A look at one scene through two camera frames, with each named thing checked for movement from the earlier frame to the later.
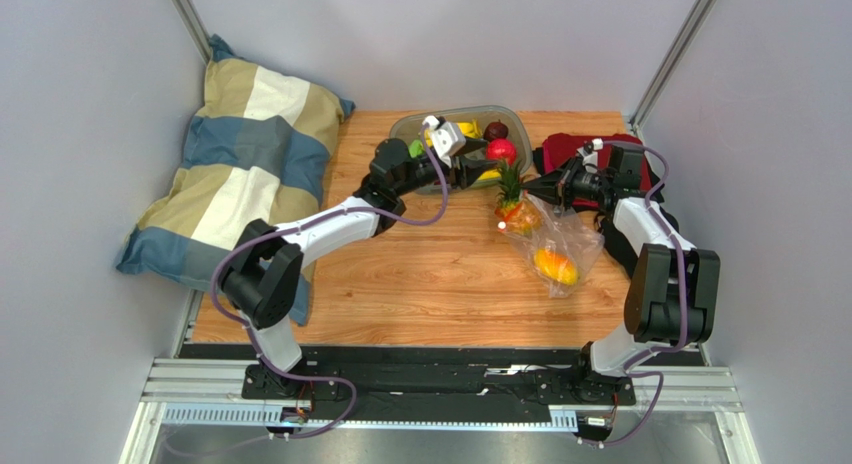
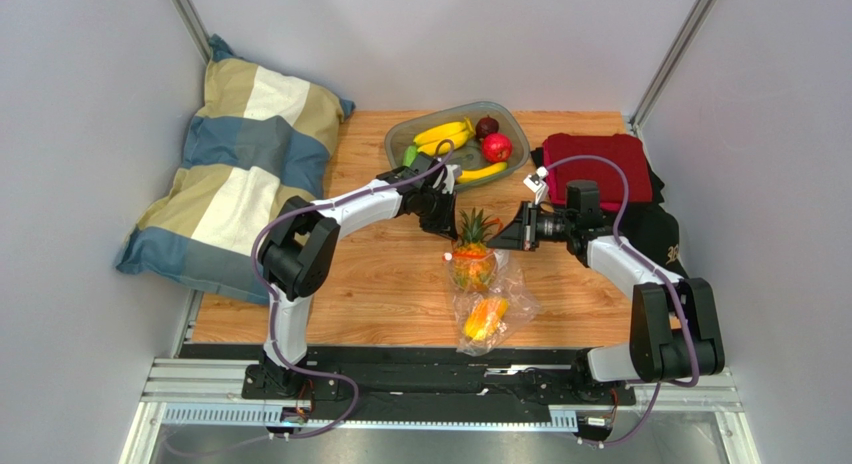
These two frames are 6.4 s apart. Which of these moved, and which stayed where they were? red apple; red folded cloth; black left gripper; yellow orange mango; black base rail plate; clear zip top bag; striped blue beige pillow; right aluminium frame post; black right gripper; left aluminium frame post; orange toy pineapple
Moved: yellow orange mango; orange toy pineapple; black left gripper; black right gripper; clear zip top bag
Stayed: black base rail plate; right aluminium frame post; striped blue beige pillow; red apple; red folded cloth; left aluminium frame post
